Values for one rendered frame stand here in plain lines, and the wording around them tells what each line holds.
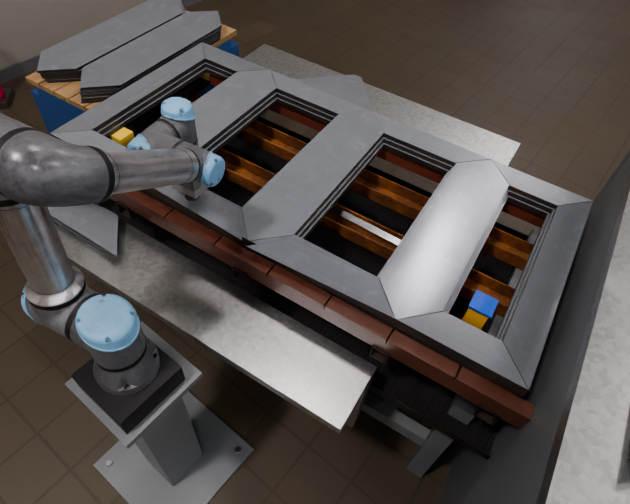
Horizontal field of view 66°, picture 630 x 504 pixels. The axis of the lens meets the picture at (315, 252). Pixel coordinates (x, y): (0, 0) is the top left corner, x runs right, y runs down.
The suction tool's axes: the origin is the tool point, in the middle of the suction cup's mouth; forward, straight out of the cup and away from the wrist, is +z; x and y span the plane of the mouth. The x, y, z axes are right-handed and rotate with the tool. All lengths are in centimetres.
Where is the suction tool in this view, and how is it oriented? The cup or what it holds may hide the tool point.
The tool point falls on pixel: (192, 198)
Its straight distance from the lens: 144.4
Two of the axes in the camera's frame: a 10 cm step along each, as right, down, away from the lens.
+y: -8.7, -4.2, 2.6
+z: -0.7, 6.3, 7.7
